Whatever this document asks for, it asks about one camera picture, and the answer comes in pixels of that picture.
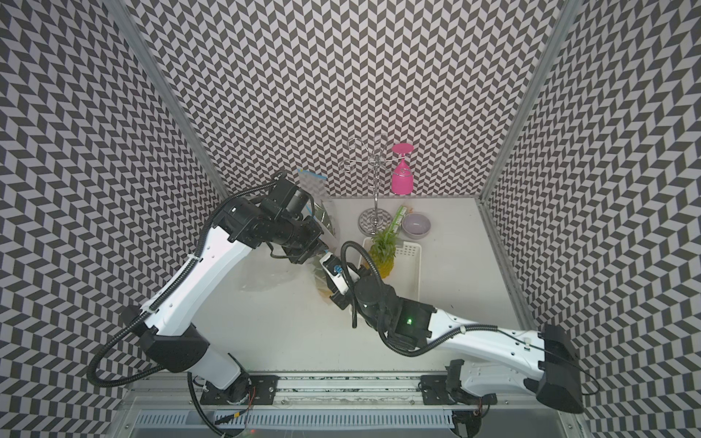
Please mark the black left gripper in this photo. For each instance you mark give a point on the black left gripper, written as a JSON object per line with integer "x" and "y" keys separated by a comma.
{"x": 305, "y": 247}

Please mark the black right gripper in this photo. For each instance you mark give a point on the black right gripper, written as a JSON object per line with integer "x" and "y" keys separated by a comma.
{"x": 341, "y": 296}

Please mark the white plastic basket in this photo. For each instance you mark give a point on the white plastic basket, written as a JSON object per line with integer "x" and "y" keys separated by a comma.
{"x": 405, "y": 275}

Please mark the clear zip-top bag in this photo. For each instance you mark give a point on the clear zip-top bag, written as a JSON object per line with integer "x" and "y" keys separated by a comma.
{"x": 316, "y": 259}
{"x": 324, "y": 208}
{"x": 260, "y": 272}

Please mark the green snack packet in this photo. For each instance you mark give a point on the green snack packet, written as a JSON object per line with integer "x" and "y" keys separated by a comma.
{"x": 396, "y": 223}

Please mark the metal glass rack stand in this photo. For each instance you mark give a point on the metal glass rack stand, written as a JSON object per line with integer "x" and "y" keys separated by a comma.
{"x": 373, "y": 153}

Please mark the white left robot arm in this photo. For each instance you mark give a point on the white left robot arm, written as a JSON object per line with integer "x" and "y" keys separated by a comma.
{"x": 164, "y": 324}

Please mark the lilac bowl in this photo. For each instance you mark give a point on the lilac bowl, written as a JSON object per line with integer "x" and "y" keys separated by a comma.
{"x": 416, "y": 226}

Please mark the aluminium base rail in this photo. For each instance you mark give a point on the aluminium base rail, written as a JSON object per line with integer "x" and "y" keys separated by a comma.
{"x": 327, "y": 402}

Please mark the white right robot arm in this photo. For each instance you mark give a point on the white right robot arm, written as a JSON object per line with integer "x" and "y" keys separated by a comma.
{"x": 543, "y": 363}

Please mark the pineapple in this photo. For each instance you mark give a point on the pineapple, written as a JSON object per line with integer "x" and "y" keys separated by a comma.
{"x": 322, "y": 283}
{"x": 383, "y": 251}

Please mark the pink wine glass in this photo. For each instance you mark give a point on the pink wine glass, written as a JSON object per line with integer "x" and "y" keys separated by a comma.
{"x": 402, "y": 176}

